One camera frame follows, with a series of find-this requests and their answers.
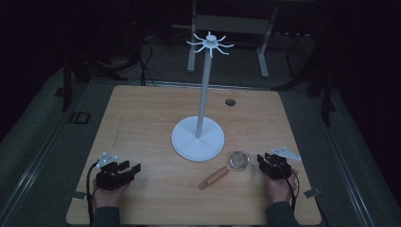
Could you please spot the black rectangular floor frame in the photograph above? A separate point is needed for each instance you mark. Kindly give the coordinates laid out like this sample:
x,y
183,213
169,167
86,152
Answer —
x,y
79,117

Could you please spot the person's left hand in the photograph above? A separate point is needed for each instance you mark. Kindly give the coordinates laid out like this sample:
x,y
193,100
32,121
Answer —
x,y
108,197

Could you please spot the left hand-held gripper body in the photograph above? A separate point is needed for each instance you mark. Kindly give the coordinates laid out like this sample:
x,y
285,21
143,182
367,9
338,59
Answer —
x,y
110,180

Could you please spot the person's right hand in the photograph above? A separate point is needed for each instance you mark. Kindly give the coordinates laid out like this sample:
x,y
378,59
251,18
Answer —
x,y
282,189

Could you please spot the grey tape strip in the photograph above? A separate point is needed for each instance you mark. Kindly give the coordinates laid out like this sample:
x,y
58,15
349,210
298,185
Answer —
x,y
78,195
312,193

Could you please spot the grey metal table frame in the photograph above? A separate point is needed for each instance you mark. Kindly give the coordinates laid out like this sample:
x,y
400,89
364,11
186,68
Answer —
x,y
233,23

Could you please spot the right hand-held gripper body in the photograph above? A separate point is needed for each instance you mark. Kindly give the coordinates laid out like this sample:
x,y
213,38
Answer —
x,y
279,167

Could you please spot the black metal stand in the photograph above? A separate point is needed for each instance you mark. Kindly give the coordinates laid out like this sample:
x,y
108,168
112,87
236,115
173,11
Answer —
x,y
327,94
66,85

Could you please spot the white hook rack stand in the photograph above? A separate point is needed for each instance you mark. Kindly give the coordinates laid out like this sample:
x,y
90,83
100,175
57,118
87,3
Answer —
x,y
198,138

